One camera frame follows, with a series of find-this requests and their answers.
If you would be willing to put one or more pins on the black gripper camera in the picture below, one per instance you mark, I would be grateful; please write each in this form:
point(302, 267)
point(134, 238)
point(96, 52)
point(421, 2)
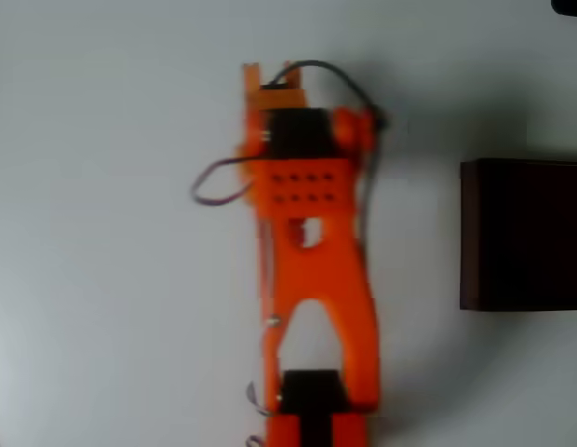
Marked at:
point(274, 86)

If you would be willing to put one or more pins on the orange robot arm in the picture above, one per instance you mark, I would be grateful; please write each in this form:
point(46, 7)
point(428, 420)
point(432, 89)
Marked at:
point(316, 279)

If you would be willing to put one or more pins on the light orange gripper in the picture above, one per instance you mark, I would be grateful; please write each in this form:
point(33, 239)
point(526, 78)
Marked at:
point(275, 99)

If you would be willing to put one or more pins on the black object at corner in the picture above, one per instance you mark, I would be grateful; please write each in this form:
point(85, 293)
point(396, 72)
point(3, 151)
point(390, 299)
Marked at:
point(570, 7)

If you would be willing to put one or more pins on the light orange camera bracket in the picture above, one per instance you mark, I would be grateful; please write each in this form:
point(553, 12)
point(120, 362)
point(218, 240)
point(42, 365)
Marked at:
point(252, 77)

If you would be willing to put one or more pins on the dark brown box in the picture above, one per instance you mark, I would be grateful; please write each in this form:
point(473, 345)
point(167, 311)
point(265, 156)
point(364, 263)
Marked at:
point(530, 237)

